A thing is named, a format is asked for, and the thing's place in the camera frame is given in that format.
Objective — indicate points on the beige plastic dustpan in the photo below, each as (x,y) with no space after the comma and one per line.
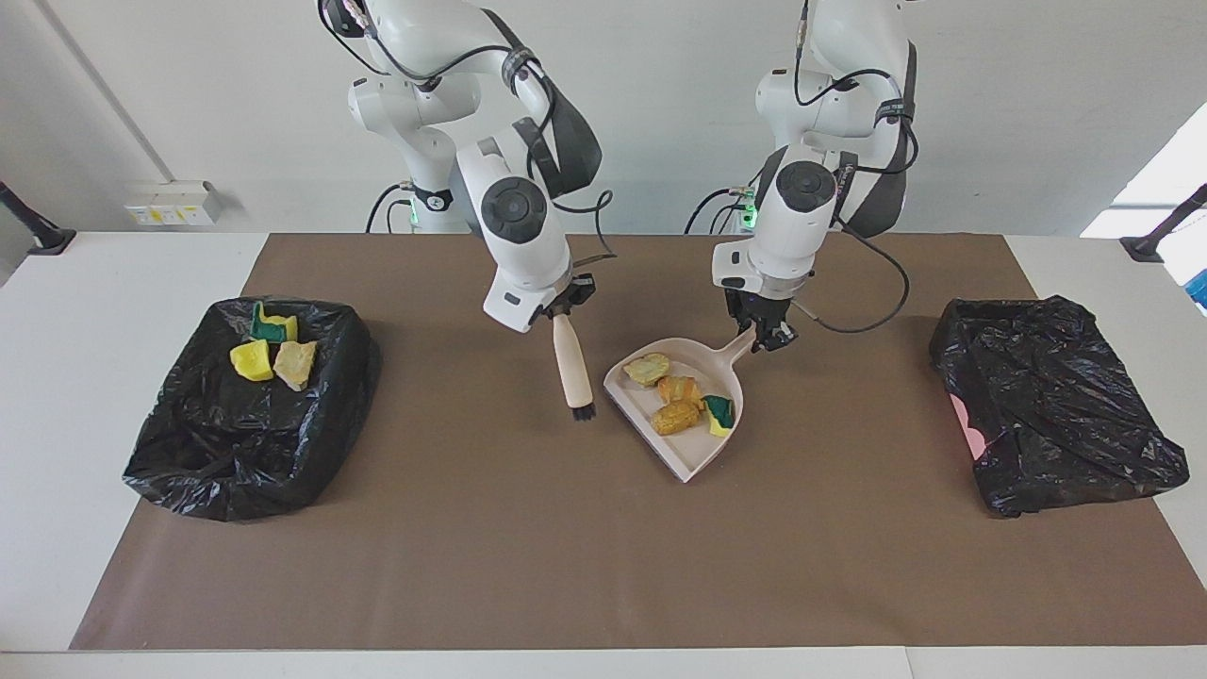
(693,455)

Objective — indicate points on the black clamp stand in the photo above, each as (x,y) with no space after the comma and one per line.
(1146,247)
(42,236)

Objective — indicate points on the tan sponge lump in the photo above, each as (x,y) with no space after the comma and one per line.
(295,363)

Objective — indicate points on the yellow sponge piece green backed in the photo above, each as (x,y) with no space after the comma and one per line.
(269,330)

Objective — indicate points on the pale yellow sponge lump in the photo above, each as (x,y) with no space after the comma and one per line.
(647,369)

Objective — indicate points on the brown table mat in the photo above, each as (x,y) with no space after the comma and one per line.
(603,585)

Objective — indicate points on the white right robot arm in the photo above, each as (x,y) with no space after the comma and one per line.
(519,245)

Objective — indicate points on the beige hand brush black bristles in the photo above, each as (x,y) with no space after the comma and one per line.
(570,363)

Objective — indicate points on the white wall outlet box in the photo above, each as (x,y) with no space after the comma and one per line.
(174,206)

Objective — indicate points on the white wall conduit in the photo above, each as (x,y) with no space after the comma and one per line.
(107,90)

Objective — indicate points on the blue object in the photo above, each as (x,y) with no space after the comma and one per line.
(1199,290)

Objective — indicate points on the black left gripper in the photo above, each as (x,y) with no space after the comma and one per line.
(759,309)

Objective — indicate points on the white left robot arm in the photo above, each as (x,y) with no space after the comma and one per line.
(797,226)

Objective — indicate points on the orange striped sponge scrap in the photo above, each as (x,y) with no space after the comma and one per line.
(679,389)

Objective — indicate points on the brown oval bread-like sponge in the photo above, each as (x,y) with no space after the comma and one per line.
(676,419)

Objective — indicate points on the black plastic trash bag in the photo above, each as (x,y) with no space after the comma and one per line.
(1066,405)
(236,453)

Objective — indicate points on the pink plastic bin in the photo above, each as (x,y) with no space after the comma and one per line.
(967,424)

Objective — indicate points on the small green yellow sponge wedge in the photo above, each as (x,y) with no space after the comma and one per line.
(719,413)

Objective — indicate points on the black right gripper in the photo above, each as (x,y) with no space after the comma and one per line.
(570,297)

